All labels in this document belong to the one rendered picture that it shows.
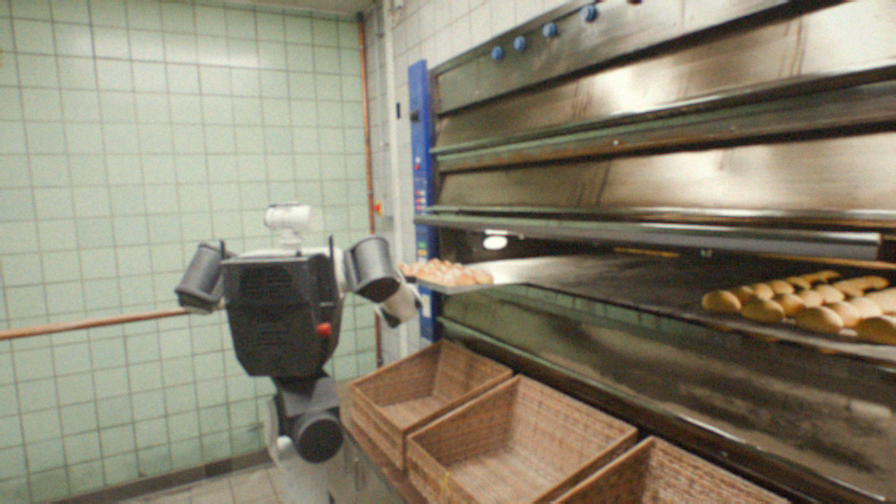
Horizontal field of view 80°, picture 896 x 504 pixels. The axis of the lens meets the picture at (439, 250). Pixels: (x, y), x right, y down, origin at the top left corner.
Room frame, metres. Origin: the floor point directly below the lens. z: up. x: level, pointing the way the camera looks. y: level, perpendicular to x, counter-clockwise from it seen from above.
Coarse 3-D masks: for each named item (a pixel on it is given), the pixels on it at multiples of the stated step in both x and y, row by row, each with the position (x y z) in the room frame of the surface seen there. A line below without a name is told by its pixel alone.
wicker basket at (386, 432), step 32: (416, 352) 2.38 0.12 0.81; (448, 352) 2.38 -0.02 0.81; (352, 384) 2.22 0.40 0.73; (384, 384) 2.31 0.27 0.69; (416, 384) 2.38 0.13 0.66; (448, 384) 2.32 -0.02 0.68; (480, 384) 2.12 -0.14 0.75; (352, 416) 2.22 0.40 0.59; (384, 416) 1.88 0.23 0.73; (416, 416) 2.20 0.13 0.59; (384, 448) 1.90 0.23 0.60
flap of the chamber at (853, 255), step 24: (576, 240) 1.72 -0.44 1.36; (600, 240) 1.46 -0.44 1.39; (624, 240) 1.32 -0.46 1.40; (648, 240) 1.26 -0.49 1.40; (672, 240) 1.20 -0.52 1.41; (696, 240) 1.14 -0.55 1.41; (720, 240) 1.09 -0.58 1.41; (744, 240) 1.05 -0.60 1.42; (768, 240) 1.01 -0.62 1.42; (840, 264) 1.06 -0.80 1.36; (864, 264) 0.95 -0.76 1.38; (888, 264) 0.87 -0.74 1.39
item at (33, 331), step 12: (144, 312) 1.67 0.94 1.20; (156, 312) 1.68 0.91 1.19; (168, 312) 1.69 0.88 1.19; (180, 312) 1.71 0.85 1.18; (48, 324) 1.56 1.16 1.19; (60, 324) 1.57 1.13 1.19; (72, 324) 1.58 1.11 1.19; (84, 324) 1.59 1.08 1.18; (96, 324) 1.60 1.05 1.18; (108, 324) 1.62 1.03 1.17; (0, 336) 1.50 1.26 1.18; (12, 336) 1.51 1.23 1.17; (24, 336) 1.52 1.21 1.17
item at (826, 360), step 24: (504, 288) 2.06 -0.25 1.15; (528, 288) 1.92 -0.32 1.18; (552, 288) 1.87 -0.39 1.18; (600, 312) 1.60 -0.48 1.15; (624, 312) 1.51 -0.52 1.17; (648, 312) 1.46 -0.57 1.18; (696, 336) 1.31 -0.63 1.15; (720, 336) 1.25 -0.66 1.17; (744, 336) 1.20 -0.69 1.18; (768, 336) 1.19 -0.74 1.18; (792, 360) 1.10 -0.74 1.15; (816, 360) 1.06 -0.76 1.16; (840, 360) 1.02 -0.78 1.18; (864, 360) 1.00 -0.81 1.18; (888, 360) 1.00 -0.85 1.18; (888, 384) 0.95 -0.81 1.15
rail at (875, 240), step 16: (512, 224) 1.76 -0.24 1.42; (528, 224) 1.68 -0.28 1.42; (544, 224) 1.61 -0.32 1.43; (560, 224) 1.54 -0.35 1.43; (576, 224) 1.48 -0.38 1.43; (592, 224) 1.43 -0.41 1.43; (608, 224) 1.38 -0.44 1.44; (624, 224) 1.33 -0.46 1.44; (640, 224) 1.29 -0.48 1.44; (784, 240) 0.98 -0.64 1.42; (800, 240) 0.96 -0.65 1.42; (816, 240) 0.94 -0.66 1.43; (832, 240) 0.91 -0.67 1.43; (848, 240) 0.89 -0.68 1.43; (864, 240) 0.87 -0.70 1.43; (880, 240) 0.86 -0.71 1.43
